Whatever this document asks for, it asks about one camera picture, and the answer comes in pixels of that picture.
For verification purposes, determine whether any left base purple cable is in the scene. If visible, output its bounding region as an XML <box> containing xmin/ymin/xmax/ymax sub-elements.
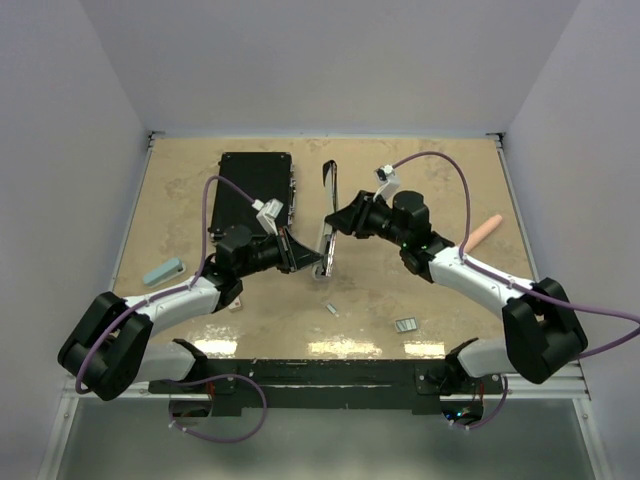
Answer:
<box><xmin>168</xmin><ymin>373</ymin><xmax>269</xmax><ymax>443</ymax></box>

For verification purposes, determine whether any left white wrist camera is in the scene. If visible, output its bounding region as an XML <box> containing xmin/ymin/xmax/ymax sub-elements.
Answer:
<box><xmin>252</xmin><ymin>199</ymin><xmax>283</xmax><ymax>235</ymax></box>

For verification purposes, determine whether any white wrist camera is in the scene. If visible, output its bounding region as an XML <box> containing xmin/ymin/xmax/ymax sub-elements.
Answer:
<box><xmin>373</xmin><ymin>164</ymin><xmax>401</xmax><ymax>201</ymax></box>
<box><xmin>252</xmin><ymin>199</ymin><xmax>283</xmax><ymax>235</ymax></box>

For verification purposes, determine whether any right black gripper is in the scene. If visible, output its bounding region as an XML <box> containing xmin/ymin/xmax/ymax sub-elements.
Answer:
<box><xmin>326</xmin><ymin>191</ymin><xmax>409</xmax><ymax>248</ymax></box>

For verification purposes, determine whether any silver black stapler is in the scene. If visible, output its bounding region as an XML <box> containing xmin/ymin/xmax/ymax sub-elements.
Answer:
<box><xmin>311</xmin><ymin>158</ymin><xmax>342</xmax><ymax>280</ymax></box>

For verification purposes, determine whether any black briefcase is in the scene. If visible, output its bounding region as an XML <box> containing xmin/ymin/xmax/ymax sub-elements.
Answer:
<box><xmin>208</xmin><ymin>152</ymin><xmax>296</xmax><ymax>242</ymax></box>

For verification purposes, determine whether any pink silicone cone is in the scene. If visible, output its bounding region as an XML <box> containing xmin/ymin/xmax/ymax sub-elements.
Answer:
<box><xmin>463</xmin><ymin>214</ymin><xmax>503</xmax><ymax>253</ymax></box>

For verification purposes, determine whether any small staple box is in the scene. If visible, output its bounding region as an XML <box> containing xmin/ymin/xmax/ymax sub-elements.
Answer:
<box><xmin>228</xmin><ymin>297</ymin><xmax>242</xmax><ymax>312</ymax></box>

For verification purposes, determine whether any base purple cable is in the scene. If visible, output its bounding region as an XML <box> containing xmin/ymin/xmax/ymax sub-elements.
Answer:
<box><xmin>168</xmin><ymin>373</ymin><xmax>269</xmax><ymax>443</ymax></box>
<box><xmin>448</xmin><ymin>384</ymin><xmax>506</xmax><ymax>431</ymax></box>

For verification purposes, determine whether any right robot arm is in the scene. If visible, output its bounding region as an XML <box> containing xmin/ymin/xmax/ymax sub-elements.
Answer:
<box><xmin>325</xmin><ymin>191</ymin><xmax>588</xmax><ymax>393</ymax></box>

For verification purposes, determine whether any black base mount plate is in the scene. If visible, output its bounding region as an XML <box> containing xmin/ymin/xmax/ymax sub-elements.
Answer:
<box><xmin>149</xmin><ymin>359</ymin><xmax>503</xmax><ymax>417</ymax></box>

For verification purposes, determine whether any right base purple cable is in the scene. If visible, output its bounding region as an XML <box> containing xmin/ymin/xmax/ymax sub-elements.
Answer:
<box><xmin>448</xmin><ymin>384</ymin><xmax>506</xmax><ymax>431</ymax></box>

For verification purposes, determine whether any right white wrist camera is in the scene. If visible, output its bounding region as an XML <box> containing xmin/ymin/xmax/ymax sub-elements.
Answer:
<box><xmin>373</xmin><ymin>164</ymin><xmax>401</xmax><ymax>201</ymax></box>

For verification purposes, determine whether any staple strips pack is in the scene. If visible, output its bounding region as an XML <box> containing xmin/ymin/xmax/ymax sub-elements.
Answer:
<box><xmin>394</xmin><ymin>317</ymin><xmax>418</xmax><ymax>333</ymax></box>

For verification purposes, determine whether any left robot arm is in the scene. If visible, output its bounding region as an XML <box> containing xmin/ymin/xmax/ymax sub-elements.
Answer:
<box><xmin>58</xmin><ymin>226</ymin><xmax>323</xmax><ymax>401</ymax></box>

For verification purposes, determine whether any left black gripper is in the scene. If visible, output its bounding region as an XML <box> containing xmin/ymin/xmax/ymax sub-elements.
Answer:
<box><xmin>237</xmin><ymin>225</ymin><xmax>323</xmax><ymax>278</ymax></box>

